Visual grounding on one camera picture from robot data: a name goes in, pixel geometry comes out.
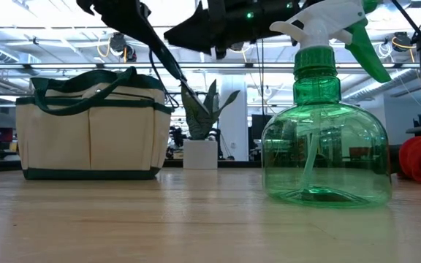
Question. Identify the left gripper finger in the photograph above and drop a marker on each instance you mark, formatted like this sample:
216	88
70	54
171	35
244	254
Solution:
123	11

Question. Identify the cream green gardening bag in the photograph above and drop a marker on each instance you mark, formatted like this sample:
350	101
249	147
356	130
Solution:
86	139

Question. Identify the green black pruning shears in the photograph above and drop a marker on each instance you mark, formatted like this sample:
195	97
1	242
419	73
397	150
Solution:
174	65

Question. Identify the background black monitor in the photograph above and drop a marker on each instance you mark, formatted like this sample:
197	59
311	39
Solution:
258	126

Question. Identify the green plastic spray bottle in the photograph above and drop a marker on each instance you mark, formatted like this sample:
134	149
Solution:
324	153

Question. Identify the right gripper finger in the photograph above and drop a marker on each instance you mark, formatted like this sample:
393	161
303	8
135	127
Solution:
196	33

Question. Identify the snake plant in white pot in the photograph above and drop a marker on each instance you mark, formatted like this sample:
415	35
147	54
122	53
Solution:
199	155

